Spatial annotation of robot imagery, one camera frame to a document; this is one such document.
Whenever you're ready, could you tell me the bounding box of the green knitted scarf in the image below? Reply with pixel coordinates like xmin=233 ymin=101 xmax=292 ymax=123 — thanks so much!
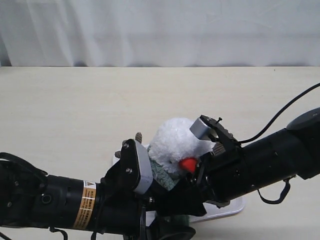
xmin=147 ymin=146 xmax=190 ymax=225

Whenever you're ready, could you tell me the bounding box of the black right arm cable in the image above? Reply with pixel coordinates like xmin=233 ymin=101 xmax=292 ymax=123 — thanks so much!
xmin=237 ymin=82 xmax=320 ymax=205

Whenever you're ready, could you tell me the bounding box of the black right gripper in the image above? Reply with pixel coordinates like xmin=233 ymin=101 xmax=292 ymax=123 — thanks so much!
xmin=186 ymin=139 xmax=248 ymax=208

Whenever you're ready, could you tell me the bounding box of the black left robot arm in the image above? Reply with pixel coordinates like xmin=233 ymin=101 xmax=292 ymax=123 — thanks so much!
xmin=0 ymin=152 xmax=206 ymax=240

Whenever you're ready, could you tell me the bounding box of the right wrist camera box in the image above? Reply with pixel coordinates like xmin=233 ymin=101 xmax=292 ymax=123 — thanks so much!
xmin=189 ymin=115 xmax=240 ymax=149

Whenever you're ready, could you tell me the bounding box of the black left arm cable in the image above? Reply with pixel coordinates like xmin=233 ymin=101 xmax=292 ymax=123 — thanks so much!
xmin=0 ymin=151 xmax=111 ymax=240

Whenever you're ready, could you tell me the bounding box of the white square plastic tray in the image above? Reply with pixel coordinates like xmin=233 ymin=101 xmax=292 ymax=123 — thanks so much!
xmin=111 ymin=153 xmax=245 ymax=227

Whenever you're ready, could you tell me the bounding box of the white plush snowman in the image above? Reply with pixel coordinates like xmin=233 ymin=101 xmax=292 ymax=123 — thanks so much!
xmin=143 ymin=117 xmax=221 ymax=178

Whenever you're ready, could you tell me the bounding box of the white backdrop curtain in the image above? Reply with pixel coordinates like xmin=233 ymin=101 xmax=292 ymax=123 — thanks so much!
xmin=0 ymin=0 xmax=320 ymax=67

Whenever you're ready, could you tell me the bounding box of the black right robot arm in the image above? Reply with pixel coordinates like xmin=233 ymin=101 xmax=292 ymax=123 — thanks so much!
xmin=189 ymin=108 xmax=320 ymax=208

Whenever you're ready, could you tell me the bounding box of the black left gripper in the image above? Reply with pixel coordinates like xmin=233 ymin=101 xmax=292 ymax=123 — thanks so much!
xmin=93 ymin=159 xmax=208 ymax=240

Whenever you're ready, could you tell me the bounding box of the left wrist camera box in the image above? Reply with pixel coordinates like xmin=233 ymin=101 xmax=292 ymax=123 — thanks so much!
xmin=118 ymin=139 xmax=153 ymax=195

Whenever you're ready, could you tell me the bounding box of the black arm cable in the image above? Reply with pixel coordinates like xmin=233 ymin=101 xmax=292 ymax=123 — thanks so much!
xmin=0 ymin=151 xmax=111 ymax=240
xmin=237 ymin=82 xmax=320 ymax=205

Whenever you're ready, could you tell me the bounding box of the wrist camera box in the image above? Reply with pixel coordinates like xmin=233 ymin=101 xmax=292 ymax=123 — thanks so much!
xmin=189 ymin=115 xmax=240 ymax=149
xmin=118 ymin=139 xmax=153 ymax=195

